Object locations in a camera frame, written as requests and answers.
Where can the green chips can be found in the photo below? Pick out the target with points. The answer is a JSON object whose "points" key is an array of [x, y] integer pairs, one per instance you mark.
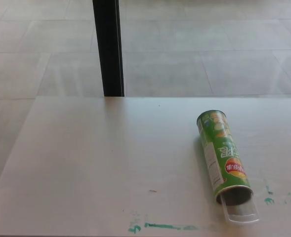
{"points": [[230, 153]]}

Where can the clear plastic chips tray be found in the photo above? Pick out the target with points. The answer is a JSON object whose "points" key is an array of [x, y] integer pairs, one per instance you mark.
{"points": [[241, 215]]}

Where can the black vertical post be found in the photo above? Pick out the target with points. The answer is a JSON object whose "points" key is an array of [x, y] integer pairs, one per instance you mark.
{"points": [[108, 49]]}

